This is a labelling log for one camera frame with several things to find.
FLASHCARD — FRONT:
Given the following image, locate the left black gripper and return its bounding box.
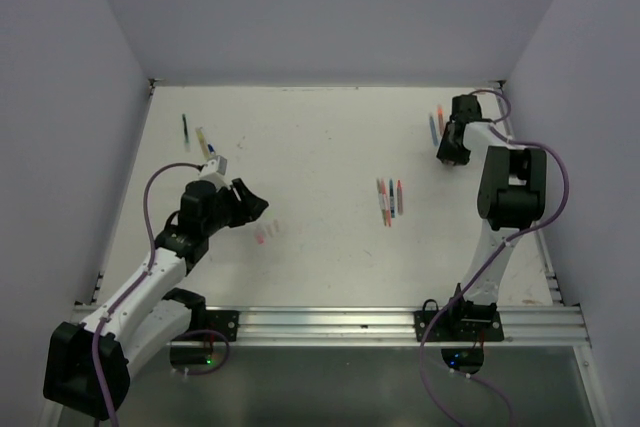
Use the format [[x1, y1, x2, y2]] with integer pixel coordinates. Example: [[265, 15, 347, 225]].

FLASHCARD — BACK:
[[202, 177, 267, 236]]

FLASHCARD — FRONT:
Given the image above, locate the light blue pen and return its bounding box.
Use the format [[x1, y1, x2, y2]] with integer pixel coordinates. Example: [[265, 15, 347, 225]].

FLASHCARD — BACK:
[[428, 113, 439, 147]]

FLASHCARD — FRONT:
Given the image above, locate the blue gel pen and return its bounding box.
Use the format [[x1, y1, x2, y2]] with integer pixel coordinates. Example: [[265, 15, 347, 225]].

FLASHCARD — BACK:
[[388, 178, 396, 219]]

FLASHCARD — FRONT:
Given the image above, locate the red highlighter pen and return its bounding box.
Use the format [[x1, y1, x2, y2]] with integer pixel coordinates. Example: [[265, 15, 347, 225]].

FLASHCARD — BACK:
[[380, 179, 392, 227]]

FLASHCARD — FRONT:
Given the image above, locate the green thin pen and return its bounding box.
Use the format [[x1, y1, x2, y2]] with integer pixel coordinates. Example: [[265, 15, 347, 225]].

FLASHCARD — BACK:
[[376, 178, 386, 214]]

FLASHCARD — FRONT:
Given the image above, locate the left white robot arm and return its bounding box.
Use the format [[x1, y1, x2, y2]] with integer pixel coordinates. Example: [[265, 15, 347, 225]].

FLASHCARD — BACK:
[[43, 179, 269, 425]]

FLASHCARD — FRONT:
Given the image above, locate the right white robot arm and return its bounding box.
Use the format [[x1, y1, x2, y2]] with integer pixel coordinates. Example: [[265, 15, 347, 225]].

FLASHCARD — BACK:
[[436, 94, 547, 340]]

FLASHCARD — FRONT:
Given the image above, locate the orange tipped pen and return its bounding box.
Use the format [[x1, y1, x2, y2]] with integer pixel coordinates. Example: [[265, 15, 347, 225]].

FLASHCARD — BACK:
[[437, 104, 446, 135]]

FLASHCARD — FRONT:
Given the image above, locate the yellow highlighter pen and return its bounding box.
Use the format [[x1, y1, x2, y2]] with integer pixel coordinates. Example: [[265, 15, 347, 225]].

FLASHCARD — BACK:
[[195, 127, 211, 160]]

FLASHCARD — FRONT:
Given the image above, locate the dark green pen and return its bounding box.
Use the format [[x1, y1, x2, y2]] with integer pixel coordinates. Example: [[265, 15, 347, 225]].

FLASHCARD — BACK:
[[181, 113, 190, 152]]

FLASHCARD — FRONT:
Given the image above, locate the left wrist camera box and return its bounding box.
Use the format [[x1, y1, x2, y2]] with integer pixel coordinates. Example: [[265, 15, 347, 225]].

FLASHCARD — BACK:
[[198, 155, 228, 189]]

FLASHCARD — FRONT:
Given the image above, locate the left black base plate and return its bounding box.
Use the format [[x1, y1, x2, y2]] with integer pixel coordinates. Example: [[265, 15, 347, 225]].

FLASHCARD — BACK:
[[203, 309, 240, 342]]

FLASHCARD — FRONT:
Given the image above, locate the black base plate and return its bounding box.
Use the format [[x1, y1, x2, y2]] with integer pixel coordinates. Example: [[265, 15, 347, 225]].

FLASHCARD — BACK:
[[413, 310, 505, 343], [203, 309, 240, 342]]

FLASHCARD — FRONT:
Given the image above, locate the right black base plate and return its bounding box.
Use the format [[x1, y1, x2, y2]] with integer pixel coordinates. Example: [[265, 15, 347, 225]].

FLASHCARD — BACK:
[[413, 310, 505, 343]]

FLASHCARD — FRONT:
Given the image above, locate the aluminium mounting rail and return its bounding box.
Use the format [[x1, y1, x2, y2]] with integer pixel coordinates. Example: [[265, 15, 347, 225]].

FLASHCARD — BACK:
[[62, 304, 591, 348]]

